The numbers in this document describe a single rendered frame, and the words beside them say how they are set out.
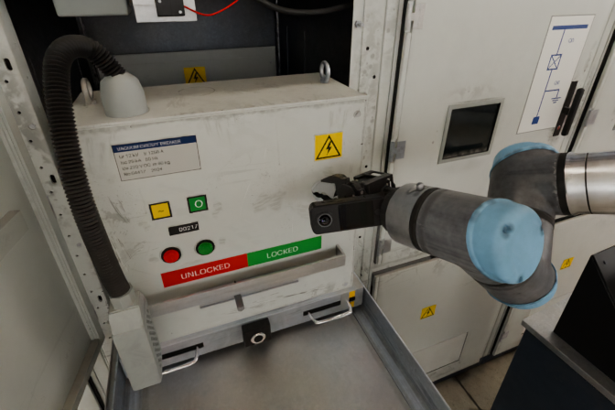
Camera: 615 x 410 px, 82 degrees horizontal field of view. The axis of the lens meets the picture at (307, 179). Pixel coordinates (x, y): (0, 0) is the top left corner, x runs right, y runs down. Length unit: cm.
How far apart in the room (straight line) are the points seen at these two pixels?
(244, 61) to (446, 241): 105
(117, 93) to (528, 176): 61
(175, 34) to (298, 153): 93
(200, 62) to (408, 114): 75
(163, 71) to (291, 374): 99
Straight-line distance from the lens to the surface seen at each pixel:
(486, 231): 43
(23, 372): 82
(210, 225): 67
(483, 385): 199
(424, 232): 47
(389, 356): 89
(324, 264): 76
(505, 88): 106
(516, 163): 61
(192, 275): 73
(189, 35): 148
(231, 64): 134
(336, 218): 53
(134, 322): 65
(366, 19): 79
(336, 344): 90
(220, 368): 88
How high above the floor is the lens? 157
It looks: 29 degrees down
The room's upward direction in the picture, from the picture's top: straight up
